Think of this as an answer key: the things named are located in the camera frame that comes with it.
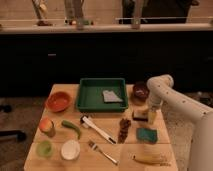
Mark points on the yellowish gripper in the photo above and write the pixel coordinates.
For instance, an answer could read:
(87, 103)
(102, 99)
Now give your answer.
(152, 113)

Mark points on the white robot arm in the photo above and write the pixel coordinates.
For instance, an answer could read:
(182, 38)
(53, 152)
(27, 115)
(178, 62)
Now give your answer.
(201, 151)

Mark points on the dark brown bowl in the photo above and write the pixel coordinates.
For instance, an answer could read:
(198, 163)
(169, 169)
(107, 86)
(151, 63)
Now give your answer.
(140, 91)

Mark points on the red orange bowl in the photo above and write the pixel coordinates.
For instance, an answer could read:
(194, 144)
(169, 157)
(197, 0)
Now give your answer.
(58, 101)

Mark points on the green sponge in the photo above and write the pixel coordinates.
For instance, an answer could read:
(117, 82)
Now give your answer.
(147, 135)

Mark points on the yellow corn cob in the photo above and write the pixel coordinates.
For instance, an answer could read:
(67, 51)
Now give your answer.
(151, 159)

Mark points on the grey cloth piece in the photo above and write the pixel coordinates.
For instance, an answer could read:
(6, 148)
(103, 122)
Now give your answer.
(111, 97)

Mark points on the green plastic tray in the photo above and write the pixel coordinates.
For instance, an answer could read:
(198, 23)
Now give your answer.
(90, 96)

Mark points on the silver fork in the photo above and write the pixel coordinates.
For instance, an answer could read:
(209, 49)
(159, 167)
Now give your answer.
(95, 147)

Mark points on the green chili pepper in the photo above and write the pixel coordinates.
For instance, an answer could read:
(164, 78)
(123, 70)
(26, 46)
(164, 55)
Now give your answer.
(70, 125)

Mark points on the white round cup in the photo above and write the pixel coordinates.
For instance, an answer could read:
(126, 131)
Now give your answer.
(70, 150)

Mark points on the light green cup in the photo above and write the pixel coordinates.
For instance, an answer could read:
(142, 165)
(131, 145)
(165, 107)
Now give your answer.
(44, 149)

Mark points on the white handled peeler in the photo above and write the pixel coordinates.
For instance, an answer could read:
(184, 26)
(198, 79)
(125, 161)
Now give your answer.
(90, 124)

